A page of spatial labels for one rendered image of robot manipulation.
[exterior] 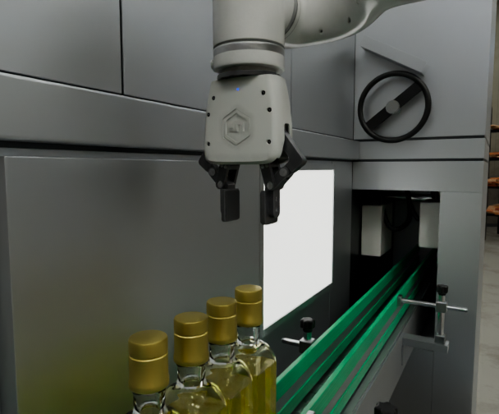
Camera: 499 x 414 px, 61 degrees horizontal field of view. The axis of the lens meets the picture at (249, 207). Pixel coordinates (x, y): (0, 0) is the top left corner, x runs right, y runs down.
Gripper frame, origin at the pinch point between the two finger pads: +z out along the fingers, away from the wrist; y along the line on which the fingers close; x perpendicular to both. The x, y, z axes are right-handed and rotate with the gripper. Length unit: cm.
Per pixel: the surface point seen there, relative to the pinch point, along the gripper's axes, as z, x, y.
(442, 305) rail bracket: 31, 71, 14
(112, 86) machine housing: -14.6, -7.6, -14.7
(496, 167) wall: 2, 1188, 4
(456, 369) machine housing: 56, 92, 16
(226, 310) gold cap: 10.5, -7.1, 1.4
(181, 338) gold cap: 11.6, -13.6, 0.6
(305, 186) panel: -0.1, 46.5, -13.0
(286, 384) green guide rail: 31.6, 17.5, -3.4
